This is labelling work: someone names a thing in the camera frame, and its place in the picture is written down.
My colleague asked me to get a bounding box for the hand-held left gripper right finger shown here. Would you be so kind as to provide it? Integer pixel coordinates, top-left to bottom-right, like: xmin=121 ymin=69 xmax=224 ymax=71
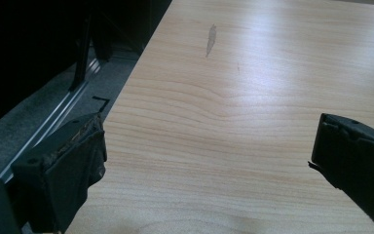
xmin=307 ymin=112 xmax=374 ymax=234

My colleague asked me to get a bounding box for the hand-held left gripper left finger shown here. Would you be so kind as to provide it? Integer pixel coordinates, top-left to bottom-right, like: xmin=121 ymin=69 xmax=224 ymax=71
xmin=10 ymin=112 xmax=108 ymax=234

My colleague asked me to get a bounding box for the black metal stand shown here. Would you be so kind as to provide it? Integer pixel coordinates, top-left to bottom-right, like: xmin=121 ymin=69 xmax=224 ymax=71
xmin=68 ymin=13 xmax=94 ymax=92

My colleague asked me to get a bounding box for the metal floor rail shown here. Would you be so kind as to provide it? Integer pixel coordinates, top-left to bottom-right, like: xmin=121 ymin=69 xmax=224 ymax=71
xmin=0 ymin=58 xmax=103 ymax=183

